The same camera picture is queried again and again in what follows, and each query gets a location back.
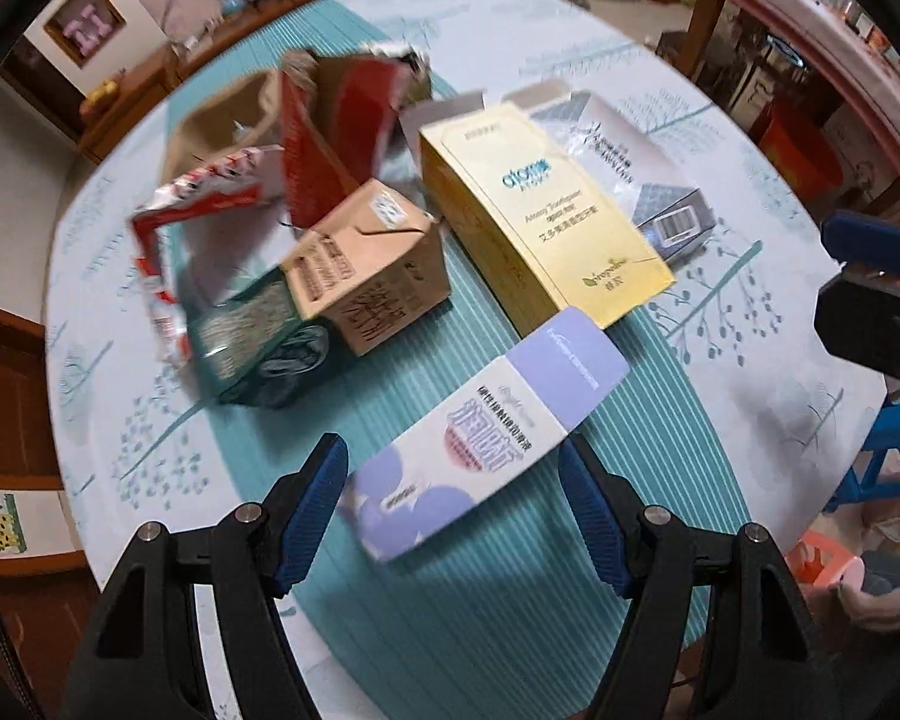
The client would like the red white wrapper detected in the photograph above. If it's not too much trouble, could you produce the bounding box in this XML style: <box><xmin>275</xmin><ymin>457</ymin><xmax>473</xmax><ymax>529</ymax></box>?
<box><xmin>127</xmin><ymin>146</ymin><xmax>287</xmax><ymax>370</ymax></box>

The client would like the brown paper bag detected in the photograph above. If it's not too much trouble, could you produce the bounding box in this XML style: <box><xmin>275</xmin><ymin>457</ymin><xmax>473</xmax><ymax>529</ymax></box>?
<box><xmin>161</xmin><ymin>67</ymin><xmax>295</xmax><ymax>190</ymax></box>

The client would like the brown drink carton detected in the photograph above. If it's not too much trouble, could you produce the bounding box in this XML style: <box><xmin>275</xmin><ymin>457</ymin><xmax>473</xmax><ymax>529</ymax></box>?
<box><xmin>281</xmin><ymin>178</ymin><xmax>453</xmax><ymax>356</ymax></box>

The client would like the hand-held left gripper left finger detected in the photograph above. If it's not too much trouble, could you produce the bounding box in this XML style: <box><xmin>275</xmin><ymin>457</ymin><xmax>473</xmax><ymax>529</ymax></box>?
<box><xmin>60</xmin><ymin>431</ymin><xmax>350</xmax><ymax>720</ymax></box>

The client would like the blue plastic stool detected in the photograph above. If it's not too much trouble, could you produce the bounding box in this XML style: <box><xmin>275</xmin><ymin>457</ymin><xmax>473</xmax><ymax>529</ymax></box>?
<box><xmin>825</xmin><ymin>382</ymin><xmax>900</xmax><ymax>515</ymax></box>

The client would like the purple white cardboard box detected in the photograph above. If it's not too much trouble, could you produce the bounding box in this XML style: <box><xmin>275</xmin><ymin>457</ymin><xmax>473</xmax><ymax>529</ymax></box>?
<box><xmin>345</xmin><ymin>306</ymin><xmax>632</xmax><ymax>565</ymax></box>

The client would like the gold cardboard box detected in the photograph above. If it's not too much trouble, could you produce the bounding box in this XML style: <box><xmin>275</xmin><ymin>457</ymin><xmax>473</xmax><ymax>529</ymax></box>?
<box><xmin>418</xmin><ymin>101</ymin><xmax>678</xmax><ymax>332</ymax></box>

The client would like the white grey cardboard box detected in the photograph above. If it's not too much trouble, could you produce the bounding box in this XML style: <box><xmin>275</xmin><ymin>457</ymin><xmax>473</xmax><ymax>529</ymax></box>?
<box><xmin>504</xmin><ymin>79</ymin><xmax>718</xmax><ymax>268</ymax></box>

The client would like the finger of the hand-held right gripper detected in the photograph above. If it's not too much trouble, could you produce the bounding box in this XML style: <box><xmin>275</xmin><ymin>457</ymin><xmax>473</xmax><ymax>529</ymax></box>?
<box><xmin>821</xmin><ymin>210</ymin><xmax>900</xmax><ymax>267</ymax></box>
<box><xmin>814</xmin><ymin>270</ymin><xmax>900</xmax><ymax>385</ymax></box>

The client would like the table with pink cloth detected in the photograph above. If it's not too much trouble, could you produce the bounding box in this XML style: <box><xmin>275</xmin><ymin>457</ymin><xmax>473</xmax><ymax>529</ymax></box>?
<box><xmin>645</xmin><ymin>0</ymin><xmax>900</xmax><ymax>188</ymax></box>

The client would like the wooden door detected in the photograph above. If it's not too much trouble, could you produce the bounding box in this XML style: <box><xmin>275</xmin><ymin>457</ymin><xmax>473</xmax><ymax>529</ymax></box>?
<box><xmin>0</xmin><ymin>296</ymin><xmax>100</xmax><ymax>595</ymax></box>

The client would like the table with patterned tablecloth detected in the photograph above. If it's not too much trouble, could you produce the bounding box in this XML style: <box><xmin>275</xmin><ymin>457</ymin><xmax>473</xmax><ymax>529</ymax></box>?
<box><xmin>41</xmin><ymin>0</ymin><xmax>892</xmax><ymax>720</ymax></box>

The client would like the wooden television cabinet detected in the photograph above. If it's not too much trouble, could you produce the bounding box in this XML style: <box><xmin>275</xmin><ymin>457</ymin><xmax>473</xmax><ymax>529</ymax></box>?
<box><xmin>0</xmin><ymin>30</ymin><xmax>188</xmax><ymax>166</ymax></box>

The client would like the green drink carton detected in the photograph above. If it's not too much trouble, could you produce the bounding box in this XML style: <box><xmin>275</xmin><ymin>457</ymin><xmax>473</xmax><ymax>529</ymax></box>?
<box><xmin>187</xmin><ymin>281</ymin><xmax>332</xmax><ymax>410</ymax></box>

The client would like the red plastic bucket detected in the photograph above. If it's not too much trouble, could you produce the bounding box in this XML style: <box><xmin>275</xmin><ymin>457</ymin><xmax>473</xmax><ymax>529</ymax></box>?
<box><xmin>757</xmin><ymin>101</ymin><xmax>835</xmax><ymax>200</ymax></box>

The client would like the yellow fruit bowl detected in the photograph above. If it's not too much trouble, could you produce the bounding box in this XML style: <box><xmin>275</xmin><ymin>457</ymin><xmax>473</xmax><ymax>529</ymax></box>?
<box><xmin>82</xmin><ymin>79</ymin><xmax>118</xmax><ymax>118</ymax></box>

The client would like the pink plastic stool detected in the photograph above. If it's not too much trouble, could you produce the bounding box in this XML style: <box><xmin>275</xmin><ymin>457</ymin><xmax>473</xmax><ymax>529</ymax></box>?
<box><xmin>784</xmin><ymin>532</ymin><xmax>865</xmax><ymax>610</ymax></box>

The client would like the red torn carton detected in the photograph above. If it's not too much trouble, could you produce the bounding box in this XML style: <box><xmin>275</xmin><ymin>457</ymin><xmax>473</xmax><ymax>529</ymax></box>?
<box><xmin>279</xmin><ymin>52</ymin><xmax>431</xmax><ymax>230</ymax></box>

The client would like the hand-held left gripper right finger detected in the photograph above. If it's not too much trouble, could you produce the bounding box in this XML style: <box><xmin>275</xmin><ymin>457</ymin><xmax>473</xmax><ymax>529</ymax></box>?
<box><xmin>557</xmin><ymin>435</ymin><xmax>833</xmax><ymax>720</ymax></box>

